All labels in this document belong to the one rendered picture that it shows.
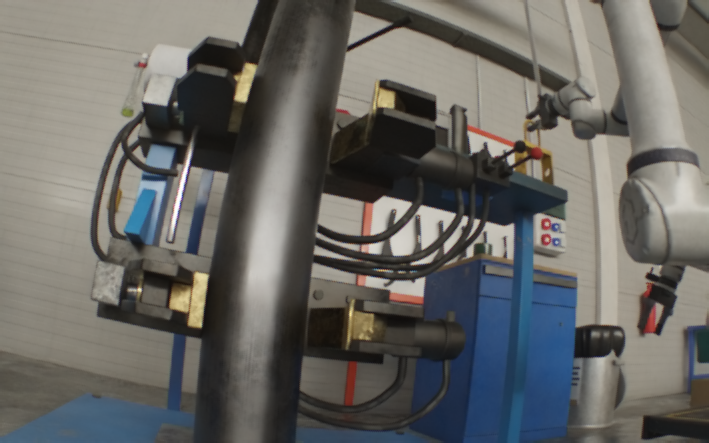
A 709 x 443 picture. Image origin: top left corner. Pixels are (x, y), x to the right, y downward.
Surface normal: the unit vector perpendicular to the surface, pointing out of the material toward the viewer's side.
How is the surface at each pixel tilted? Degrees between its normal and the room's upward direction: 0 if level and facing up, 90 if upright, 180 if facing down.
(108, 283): 90
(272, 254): 90
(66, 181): 90
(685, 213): 97
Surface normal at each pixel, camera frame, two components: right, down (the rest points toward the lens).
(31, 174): 0.36, -0.22
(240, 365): 0.07, -0.26
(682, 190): -0.22, -0.26
